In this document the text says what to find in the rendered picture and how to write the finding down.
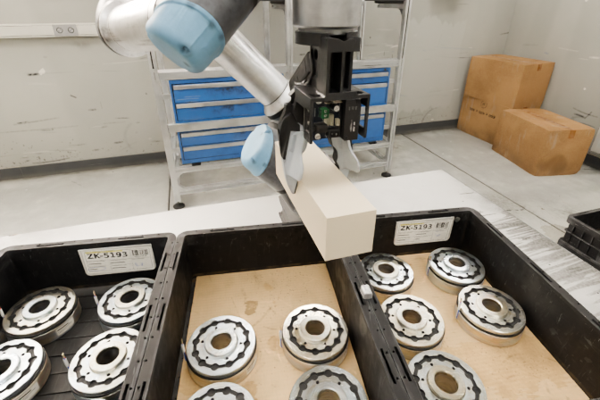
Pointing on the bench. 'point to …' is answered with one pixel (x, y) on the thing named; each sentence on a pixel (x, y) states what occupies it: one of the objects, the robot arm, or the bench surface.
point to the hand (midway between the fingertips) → (315, 179)
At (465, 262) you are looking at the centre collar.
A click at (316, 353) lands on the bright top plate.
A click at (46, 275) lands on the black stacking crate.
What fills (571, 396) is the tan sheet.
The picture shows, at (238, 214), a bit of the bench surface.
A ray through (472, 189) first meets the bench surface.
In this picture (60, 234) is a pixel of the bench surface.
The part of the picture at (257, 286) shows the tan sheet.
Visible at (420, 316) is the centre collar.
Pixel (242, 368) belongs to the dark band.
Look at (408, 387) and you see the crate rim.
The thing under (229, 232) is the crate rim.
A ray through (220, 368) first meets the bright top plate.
